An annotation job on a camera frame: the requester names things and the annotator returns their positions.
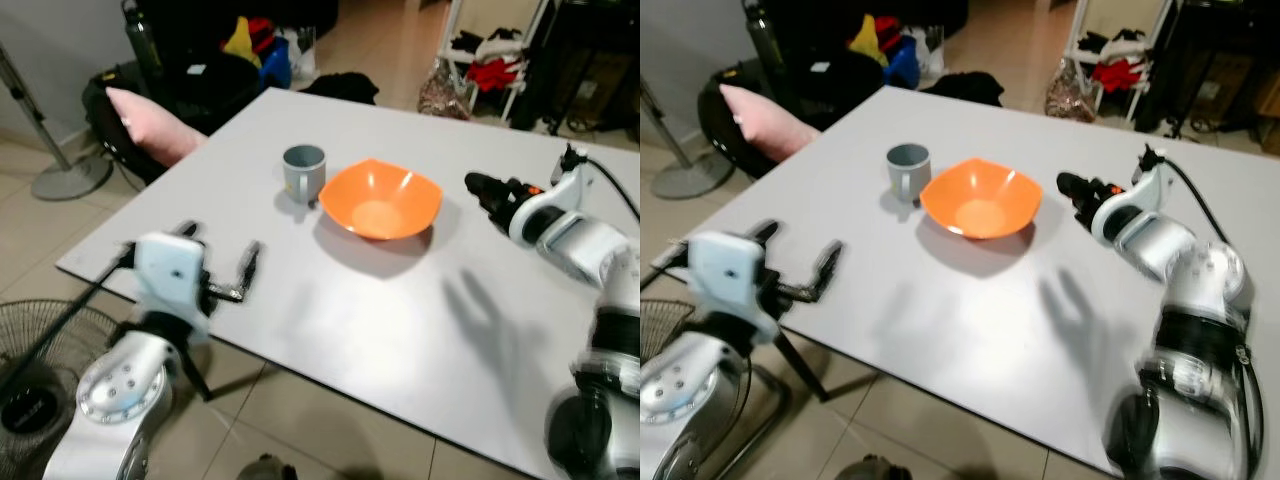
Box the black table leg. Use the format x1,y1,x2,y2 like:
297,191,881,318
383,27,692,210
177,338,214,404
771,334,832,404

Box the patterned fabric bag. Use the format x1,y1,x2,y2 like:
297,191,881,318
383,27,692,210
417,57,474,122
1044,57,1099,124

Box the orange plastic bowl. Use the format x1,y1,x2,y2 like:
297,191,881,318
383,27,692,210
318,158,444,242
919,157,1046,241

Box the grey fan stand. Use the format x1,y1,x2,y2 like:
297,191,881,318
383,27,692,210
640,78,737,200
0,42,114,202

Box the grey mug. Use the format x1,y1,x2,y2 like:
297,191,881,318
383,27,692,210
885,143,933,206
281,144,329,205

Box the red garment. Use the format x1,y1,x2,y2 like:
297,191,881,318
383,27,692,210
466,58,522,94
1091,58,1150,94

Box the pink pillow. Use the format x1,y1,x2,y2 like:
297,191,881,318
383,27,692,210
105,86,210,167
718,84,824,162

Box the white garment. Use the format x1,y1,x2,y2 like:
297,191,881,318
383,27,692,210
477,28,537,64
1104,28,1161,63

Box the black round chair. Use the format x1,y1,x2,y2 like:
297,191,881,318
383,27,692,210
82,50,264,187
697,50,881,181

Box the black floor bag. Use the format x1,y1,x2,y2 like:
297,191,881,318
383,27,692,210
919,71,1006,108
299,72,380,108

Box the white clothes rack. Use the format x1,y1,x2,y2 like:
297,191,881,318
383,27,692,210
438,0,553,124
1062,0,1183,124

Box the black cabinet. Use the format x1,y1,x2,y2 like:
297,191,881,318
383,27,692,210
1136,0,1280,153
520,0,641,137

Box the blue bag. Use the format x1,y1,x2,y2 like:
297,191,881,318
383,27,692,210
884,36,922,90
258,38,294,90

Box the clear plastic container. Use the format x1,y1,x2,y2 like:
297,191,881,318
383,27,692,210
285,25,320,82
915,24,948,80

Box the dark water bottle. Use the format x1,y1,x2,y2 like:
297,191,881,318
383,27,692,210
741,0,787,77
121,0,167,83

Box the yellow cloth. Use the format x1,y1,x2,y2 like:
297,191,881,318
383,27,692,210
221,16,264,69
849,14,890,67

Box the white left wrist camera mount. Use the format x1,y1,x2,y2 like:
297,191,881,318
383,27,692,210
687,230,772,323
132,232,212,323

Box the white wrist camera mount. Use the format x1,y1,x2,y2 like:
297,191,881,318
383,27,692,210
1091,164,1172,247
132,232,212,323
508,165,588,247
687,230,772,323

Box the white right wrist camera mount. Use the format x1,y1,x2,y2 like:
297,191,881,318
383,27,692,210
508,165,588,247
1091,164,1172,247

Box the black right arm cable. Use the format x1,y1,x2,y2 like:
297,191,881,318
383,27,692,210
561,142,641,223
1140,142,1229,247

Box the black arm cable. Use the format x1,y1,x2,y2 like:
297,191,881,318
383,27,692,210
1140,142,1229,247
561,142,641,223
640,243,693,293
0,243,137,393

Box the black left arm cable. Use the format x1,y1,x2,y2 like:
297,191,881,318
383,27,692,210
0,243,137,393
640,243,693,293

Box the black wire floor fan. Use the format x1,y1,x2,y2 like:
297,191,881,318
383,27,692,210
640,298,697,363
0,298,124,480

